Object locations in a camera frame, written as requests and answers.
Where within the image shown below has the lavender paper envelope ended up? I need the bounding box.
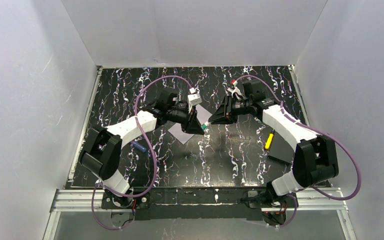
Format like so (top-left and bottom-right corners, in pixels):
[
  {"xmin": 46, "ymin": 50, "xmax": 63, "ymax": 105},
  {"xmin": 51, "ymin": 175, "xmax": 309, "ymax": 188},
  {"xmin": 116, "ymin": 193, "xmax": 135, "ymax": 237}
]
[{"xmin": 168, "ymin": 104, "xmax": 212, "ymax": 145}]

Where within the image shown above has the yellow black screwdriver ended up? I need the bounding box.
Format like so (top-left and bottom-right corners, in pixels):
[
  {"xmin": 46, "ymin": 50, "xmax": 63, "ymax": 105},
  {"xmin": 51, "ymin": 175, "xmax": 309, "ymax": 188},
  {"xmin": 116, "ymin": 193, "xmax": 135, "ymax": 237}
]
[{"xmin": 264, "ymin": 130, "xmax": 275, "ymax": 150}]

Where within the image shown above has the aluminium frame rail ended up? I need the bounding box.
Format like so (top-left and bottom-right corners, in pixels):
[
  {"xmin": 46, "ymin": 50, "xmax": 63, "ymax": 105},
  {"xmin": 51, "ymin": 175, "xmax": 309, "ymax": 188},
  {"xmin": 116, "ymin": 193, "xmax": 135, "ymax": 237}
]
[{"xmin": 43, "ymin": 187, "xmax": 356, "ymax": 240}]

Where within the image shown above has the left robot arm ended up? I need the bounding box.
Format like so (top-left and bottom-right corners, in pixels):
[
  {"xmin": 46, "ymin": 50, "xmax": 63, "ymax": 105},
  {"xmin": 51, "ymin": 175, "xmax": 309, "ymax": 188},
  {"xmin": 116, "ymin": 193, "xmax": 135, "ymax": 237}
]
[{"xmin": 78, "ymin": 88, "xmax": 204, "ymax": 198}]

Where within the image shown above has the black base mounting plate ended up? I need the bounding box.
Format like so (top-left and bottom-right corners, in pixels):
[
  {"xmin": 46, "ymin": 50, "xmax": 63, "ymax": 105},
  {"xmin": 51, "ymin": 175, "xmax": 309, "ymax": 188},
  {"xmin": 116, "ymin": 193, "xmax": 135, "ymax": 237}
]
[{"xmin": 100, "ymin": 187, "xmax": 296, "ymax": 223}]

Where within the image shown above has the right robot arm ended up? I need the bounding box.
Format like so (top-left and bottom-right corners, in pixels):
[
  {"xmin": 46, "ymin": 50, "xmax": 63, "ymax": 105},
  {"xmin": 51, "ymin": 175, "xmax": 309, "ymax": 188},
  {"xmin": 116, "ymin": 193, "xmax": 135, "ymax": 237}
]
[{"xmin": 208, "ymin": 79, "xmax": 339, "ymax": 204}]

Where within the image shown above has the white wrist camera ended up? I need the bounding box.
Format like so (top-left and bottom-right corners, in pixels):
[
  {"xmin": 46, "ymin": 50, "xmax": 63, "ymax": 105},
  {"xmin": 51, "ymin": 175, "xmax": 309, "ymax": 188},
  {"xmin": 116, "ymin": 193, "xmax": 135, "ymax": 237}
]
[
  {"xmin": 227, "ymin": 79, "xmax": 244, "ymax": 100},
  {"xmin": 187, "ymin": 87, "xmax": 202, "ymax": 108}
]

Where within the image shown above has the black square pad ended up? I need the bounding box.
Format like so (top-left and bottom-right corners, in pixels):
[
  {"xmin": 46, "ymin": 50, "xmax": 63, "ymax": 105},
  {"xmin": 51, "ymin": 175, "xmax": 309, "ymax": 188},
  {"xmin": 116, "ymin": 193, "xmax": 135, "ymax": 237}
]
[{"xmin": 267, "ymin": 132, "xmax": 294, "ymax": 166}]

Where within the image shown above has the white green glue stick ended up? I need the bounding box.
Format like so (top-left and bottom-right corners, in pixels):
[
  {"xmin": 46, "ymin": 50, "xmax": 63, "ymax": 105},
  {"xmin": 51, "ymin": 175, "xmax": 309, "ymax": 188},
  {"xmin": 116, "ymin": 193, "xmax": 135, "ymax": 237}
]
[{"xmin": 201, "ymin": 121, "xmax": 211, "ymax": 130}]

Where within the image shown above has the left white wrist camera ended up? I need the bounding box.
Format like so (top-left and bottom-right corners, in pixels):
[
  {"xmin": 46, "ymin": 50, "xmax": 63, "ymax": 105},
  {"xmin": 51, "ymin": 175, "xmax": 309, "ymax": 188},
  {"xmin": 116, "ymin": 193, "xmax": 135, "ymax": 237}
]
[{"xmin": 187, "ymin": 87, "xmax": 202, "ymax": 108}]

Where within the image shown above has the blue red screwdriver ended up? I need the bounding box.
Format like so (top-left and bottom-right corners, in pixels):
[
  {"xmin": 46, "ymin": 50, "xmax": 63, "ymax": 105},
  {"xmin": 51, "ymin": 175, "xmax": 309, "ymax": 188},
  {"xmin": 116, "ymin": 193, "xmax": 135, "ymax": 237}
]
[{"xmin": 130, "ymin": 141, "xmax": 148, "ymax": 153}]

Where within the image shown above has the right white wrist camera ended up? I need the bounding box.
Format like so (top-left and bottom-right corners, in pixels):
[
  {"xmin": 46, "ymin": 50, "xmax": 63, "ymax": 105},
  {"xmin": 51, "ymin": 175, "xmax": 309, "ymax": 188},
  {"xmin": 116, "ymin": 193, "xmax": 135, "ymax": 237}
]
[{"xmin": 227, "ymin": 79, "xmax": 244, "ymax": 100}]

